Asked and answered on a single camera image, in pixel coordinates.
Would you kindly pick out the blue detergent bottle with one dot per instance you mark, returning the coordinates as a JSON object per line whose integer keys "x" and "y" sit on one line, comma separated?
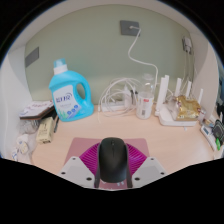
{"x": 68, "y": 100}

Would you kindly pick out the white router with antennas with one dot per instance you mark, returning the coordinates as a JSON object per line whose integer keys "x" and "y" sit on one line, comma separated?
{"x": 166, "y": 118}

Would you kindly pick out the clear plastic bottle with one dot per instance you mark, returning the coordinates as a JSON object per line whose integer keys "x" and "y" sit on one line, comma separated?
{"x": 145, "y": 103}

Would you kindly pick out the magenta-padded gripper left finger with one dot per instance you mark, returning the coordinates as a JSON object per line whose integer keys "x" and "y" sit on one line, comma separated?
{"x": 76, "y": 168}

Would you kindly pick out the black zip pouch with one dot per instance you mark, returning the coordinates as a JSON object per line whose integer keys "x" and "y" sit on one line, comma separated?
{"x": 218, "y": 130}

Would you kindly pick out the white device with screen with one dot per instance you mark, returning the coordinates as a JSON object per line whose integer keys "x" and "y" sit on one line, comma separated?
{"x": 207, "y": 133}

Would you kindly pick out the white wall charger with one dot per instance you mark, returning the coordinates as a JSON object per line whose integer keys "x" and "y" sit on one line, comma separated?
{"x": 187, "y": 44}

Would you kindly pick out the clear plastic bag of items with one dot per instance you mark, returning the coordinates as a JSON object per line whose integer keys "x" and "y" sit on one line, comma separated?
{"x": 25, "y": 140}

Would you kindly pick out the small yellow box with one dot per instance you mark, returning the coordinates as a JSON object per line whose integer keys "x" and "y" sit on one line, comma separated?
{"x": 45, "y": 130}

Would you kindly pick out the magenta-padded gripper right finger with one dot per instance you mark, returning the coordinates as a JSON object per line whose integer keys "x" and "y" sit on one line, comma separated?
{"x": 148, "y": 168}

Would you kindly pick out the grey wall socket plate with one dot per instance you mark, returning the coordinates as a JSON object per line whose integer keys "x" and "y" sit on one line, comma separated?
{"x": 126, "y": 28}

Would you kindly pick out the gold foil snack bag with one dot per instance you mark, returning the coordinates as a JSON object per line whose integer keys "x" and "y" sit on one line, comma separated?
{"x": 188, "y": 108}

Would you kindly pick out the flat book stack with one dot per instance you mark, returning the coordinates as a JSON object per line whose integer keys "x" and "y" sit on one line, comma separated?
{"x": 36, "y": 110}

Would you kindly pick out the black computer mouse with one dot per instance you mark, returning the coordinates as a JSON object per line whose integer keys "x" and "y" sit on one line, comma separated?
{"x": 112, "y": 160}

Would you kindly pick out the grey blank wall plate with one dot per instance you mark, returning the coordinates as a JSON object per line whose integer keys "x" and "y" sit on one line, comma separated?
{"x": 31, "y": 57}

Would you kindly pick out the pink mouse pad with drawing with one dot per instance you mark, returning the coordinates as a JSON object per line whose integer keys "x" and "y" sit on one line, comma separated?
{"x": 75, "y": 148}

